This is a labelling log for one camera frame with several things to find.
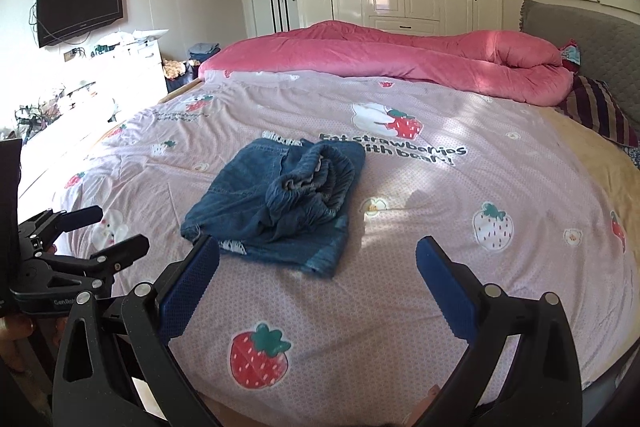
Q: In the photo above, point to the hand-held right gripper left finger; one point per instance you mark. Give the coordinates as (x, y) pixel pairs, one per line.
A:
(187, 292)

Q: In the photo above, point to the grey padded headboard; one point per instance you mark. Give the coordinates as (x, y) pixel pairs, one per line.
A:
(590, 37)

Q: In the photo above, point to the beige blanket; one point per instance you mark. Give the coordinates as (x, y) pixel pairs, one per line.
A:
(600, 157)

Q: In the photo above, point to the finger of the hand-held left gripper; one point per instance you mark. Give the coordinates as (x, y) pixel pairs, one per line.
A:
(82, 217)
(125, 252)

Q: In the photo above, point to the stack of folded clothes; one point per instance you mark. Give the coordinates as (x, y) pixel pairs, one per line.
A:
(204, 52)

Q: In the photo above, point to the pink strawberry print bedsheet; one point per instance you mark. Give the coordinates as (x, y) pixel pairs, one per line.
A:
(450, 187)

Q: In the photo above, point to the person's left hand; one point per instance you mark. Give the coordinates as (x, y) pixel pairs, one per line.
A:
(17, 327)

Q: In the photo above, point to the black wall television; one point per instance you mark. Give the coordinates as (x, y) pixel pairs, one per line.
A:
(77, 7)

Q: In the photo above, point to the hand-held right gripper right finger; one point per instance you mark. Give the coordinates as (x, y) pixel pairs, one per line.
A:
(447, 292)

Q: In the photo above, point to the blue denim pants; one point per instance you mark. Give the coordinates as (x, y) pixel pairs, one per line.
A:
(240, 187)

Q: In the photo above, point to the teal patterned pillow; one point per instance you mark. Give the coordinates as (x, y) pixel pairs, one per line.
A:
(571, 53)

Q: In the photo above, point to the striped pillow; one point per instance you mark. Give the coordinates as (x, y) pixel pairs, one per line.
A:
(595, 109)

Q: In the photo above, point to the white dresser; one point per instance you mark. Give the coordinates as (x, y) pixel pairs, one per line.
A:
(135, 62)

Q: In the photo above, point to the blue floral pillow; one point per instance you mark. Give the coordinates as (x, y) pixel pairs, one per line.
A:
(632, 157)

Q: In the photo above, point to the pink duvet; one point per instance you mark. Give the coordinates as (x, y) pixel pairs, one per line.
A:
(390, 57)

